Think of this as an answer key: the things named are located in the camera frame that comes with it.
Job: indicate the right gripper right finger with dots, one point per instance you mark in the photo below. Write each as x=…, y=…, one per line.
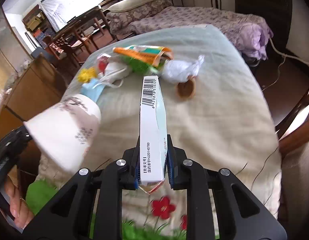
x=240, y=215

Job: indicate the white medicine box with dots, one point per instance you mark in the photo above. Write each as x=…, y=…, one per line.
x=152, y=136

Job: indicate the white plastic bag ball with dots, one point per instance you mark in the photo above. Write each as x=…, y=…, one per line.
x=178, y=71

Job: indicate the wooden chair at right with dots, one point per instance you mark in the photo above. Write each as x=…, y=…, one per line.
x=293, y=130

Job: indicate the brown round cookie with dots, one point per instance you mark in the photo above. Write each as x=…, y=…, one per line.
x=186, y=90

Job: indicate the cluttered bookshelf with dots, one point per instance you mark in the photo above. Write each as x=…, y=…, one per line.
x=37, y=27

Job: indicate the clear cup with red wrapper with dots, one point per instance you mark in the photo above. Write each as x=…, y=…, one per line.
x=102, y=62

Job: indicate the folded floral quilt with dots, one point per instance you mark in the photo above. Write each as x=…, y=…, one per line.
x=119, y=21

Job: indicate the purple floral bed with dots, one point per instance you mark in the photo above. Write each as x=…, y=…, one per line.
x=249, y=34

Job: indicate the wooden cabinet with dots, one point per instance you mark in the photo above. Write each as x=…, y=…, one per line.
x=39, y=87

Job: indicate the wooden chair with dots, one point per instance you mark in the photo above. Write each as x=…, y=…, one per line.
x=293, y=130
x=70, y=43

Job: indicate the wooden desk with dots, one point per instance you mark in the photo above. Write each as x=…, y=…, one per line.
x=95, y=14

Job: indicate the white pillow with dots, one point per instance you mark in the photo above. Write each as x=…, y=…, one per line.
x=127, y=5

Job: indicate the white paper cup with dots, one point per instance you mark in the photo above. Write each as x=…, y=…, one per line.
x=65, y=131

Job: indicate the orange green snack wrapper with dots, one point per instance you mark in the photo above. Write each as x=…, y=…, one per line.
x=146, y=60

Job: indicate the framed landscape painting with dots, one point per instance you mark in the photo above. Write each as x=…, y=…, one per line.
x=277, y=13

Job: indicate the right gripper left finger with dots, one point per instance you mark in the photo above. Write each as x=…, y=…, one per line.
x=89, y=205

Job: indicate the person's left hand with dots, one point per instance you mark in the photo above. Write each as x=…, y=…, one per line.
x=18, y=207

